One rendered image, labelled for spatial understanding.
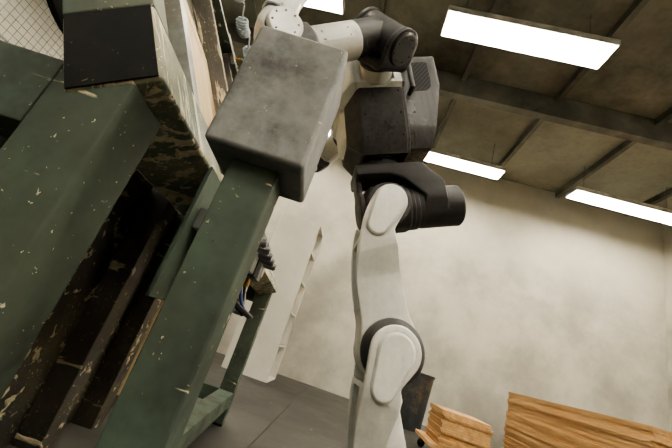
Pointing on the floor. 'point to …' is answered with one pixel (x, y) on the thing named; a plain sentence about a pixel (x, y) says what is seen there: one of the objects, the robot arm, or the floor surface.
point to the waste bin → (415, 402)
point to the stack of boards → (573, 427)
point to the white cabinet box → (283, 242)
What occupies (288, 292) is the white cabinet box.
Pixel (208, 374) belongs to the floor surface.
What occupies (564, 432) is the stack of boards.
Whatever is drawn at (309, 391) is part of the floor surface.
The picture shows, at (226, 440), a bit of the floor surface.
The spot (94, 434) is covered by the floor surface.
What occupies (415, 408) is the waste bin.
